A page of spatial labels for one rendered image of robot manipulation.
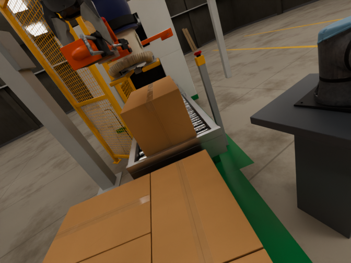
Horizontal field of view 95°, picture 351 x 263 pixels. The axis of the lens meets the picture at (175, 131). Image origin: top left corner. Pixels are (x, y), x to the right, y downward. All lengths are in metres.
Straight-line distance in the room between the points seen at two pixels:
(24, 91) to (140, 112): 1.18
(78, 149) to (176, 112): 1.28
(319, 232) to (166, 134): 1.06
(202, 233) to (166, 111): 0.68
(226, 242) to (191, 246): 0.13
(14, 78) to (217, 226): 1.86
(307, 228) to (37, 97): 2.25
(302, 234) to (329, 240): 0.12
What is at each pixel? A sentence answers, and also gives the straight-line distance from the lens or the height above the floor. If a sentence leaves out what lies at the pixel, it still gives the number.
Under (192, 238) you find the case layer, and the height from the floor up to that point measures 0.54.
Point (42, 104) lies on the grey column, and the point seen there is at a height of 1.17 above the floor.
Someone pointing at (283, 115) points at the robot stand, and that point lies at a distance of 0.85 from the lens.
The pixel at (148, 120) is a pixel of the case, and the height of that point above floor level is 0.83.
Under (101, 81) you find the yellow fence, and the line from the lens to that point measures 1.76.
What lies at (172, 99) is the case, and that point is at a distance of 1.02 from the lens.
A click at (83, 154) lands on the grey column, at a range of 2.03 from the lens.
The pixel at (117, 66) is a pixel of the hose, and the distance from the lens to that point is 0.89.
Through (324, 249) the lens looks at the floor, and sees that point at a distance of 1.32.
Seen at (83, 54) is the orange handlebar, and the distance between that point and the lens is 0.43.
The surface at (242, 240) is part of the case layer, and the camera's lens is 0.71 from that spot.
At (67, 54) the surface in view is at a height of 1.26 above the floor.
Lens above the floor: 1.19
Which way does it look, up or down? 27 degrees down
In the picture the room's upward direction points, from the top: 25 degrees counter-clockwise
